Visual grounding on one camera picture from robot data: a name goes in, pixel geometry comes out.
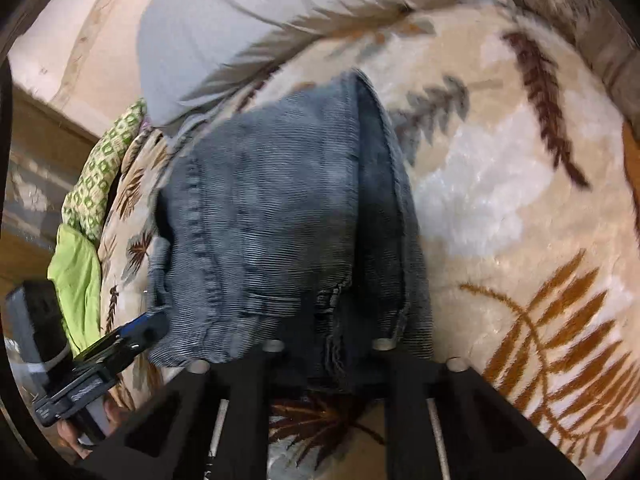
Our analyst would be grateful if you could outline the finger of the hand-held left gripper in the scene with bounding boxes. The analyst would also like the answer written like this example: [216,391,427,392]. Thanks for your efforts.
[74,310,169,362]

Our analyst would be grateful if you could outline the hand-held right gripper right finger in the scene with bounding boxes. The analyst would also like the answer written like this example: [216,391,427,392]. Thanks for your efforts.
[371,338,587,480]

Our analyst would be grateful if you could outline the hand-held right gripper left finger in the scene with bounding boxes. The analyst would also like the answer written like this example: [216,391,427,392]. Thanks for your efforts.
[75,340,284,480]

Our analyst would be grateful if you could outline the grey-blue denim pants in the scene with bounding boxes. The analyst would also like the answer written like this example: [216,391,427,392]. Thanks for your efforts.
[147,69,435,396]

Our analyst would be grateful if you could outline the person's left hand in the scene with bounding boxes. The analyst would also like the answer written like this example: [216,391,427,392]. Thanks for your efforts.
[56,399,124,461]

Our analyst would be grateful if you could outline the plain lime green cloth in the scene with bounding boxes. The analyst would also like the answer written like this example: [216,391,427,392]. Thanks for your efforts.
[47,222,103,356]

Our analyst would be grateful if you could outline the wooden door with glass panel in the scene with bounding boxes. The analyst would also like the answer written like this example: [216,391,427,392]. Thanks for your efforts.
[0,80,98,286]

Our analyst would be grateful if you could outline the green diamond-patterned cloth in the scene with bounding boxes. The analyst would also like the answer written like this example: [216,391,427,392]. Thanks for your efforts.
[62,99,148,241]

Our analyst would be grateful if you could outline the leaf-print plush blanket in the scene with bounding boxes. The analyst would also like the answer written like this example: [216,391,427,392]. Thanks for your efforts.
[95,0,640,480]

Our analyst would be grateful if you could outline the grey pillow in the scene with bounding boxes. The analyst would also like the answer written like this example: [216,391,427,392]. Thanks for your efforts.
[136,0,493,136]

